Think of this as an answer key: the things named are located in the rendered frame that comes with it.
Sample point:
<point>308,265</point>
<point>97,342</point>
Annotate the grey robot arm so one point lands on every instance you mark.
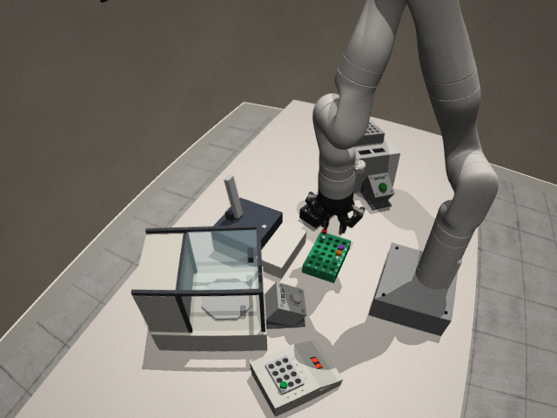
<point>452,82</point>

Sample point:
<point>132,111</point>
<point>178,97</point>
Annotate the green tube rack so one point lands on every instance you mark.
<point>323,267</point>

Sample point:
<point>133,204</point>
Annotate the black rectangular block with holes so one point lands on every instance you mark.
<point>306,215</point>

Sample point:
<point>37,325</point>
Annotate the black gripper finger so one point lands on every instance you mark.
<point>350,222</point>
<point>316,209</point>

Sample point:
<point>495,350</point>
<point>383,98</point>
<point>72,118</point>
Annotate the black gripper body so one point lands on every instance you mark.
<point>336,203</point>

